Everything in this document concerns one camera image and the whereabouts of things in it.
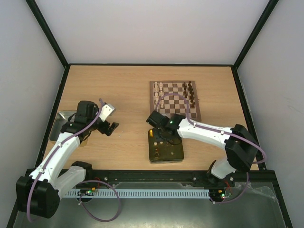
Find gold metal tin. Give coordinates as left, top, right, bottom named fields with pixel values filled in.
left=148, top=128, right=184, bottom=163

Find white slotted cable duct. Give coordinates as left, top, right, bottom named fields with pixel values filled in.
left=65, top=189, right=209, bottom=199

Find metal base plate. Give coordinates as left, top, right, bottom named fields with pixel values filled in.
left=13, top=184, right=285, bottom=228

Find purple cable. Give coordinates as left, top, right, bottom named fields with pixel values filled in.
left=26, top=97, right=105, bottom=223
left=155, top=94, right=266, bottom=164

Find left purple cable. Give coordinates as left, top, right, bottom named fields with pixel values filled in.
left=26, top=97, right=105, bottom=223

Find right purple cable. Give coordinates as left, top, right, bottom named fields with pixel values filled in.
left=155, top=94, right=266, bottom=164

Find silver metal tray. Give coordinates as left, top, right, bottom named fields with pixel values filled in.
left=49, top=111, right=76, bottom=145

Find dark chess pieces on board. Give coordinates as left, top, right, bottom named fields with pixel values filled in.
left=182, top=81, right=195, bottom=108

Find dark chess pieces in tin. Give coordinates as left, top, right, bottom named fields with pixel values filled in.
left=154, top=148, right=159, bottom=159

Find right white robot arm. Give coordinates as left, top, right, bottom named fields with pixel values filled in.
left=146, top=111, right=258, bottom=186

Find wooden chess board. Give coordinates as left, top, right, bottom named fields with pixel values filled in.
left=149, top=80, right=201, bottom=122

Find black aluminium frame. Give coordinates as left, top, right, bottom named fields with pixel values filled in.
left=4, top=0, right=295, bottom=228

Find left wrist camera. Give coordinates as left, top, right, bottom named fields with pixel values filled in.
left=99, top=104, right=116, bottom=122

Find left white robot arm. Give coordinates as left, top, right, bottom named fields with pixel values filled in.
left=16, top=100, right=119, bottom=222

